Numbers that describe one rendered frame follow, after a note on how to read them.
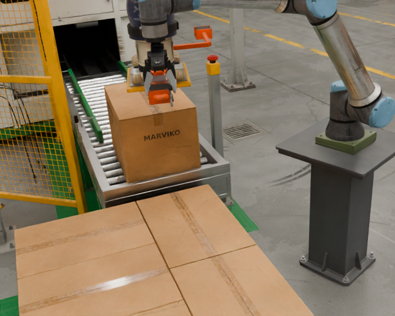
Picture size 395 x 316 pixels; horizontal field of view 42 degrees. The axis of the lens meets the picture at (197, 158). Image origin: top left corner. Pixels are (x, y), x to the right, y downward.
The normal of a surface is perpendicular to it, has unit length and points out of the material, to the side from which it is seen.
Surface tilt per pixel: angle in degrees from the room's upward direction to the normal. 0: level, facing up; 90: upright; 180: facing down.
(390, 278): 0
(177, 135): 90
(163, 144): 90
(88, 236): 0
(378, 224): 0
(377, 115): 92
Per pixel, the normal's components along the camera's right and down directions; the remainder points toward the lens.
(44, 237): -0.07, -0.90
